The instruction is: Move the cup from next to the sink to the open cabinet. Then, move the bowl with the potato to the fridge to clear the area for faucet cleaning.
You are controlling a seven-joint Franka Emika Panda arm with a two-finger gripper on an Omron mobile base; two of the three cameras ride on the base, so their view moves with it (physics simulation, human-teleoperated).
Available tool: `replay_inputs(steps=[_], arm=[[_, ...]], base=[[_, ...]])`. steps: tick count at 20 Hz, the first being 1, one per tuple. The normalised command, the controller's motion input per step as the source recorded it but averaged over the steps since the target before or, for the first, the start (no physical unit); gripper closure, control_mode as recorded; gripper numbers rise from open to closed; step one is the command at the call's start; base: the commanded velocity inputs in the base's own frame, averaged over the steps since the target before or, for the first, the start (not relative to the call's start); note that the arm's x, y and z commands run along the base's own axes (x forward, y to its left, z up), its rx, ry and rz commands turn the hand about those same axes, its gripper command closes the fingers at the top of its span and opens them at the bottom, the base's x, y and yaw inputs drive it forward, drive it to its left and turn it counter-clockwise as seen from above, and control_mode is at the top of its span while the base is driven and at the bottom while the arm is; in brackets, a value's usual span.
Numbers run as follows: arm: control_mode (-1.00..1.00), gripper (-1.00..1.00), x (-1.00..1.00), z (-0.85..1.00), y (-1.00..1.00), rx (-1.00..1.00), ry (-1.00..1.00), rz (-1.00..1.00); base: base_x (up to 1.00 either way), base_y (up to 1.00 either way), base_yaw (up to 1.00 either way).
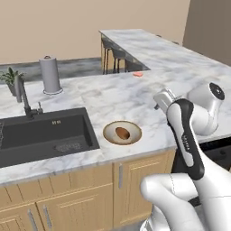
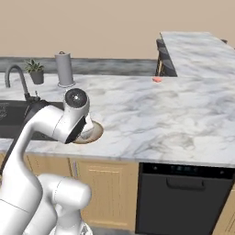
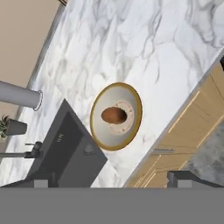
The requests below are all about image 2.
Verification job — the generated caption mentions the black dishwasher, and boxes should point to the black dishwasher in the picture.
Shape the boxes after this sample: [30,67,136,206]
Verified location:
[135,162,235,235]

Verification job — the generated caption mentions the silver cabinet door handle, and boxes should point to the silver cabinet door handle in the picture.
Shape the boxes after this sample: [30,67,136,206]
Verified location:
[72,159,78,179]

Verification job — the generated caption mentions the light wood cabinet door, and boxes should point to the light wood cabinet door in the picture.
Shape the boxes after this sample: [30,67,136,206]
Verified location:
[74,159,140,232]
[23,153,73,178]

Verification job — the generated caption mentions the grey object in sink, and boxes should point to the grey object in sink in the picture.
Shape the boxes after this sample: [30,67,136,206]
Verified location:
[0,102,9,121]

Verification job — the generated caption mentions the dark grey sink basin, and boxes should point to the dark grey sink basin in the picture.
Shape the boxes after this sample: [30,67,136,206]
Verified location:
[0,99,66,142]

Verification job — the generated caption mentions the dark bar stool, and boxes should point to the dark bar stool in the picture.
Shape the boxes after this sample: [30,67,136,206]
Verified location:
[154,38,179,78]

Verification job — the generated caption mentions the green plant in grey pot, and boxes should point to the green plant in grey pot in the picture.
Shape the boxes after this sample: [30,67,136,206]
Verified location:
[24,58,46,85]

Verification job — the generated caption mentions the black dishwasher handle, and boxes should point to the black dishwasher handle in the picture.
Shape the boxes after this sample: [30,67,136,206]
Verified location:
[165,176,206,192]

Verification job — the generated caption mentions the grey paper towel roll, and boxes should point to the grey paper towel roll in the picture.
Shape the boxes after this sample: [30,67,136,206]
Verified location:
[54,50,76,89]

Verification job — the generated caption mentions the dark grey sink faucet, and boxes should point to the dark grey sink faucet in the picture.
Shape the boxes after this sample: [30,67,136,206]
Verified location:
[4,64,41,104]

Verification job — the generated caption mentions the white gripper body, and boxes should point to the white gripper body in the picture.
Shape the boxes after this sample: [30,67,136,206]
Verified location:
[81,113,96,134]

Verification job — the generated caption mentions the tan round bowl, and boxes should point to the tan round bowl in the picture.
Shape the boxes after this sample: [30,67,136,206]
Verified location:
[73,119,105,145]

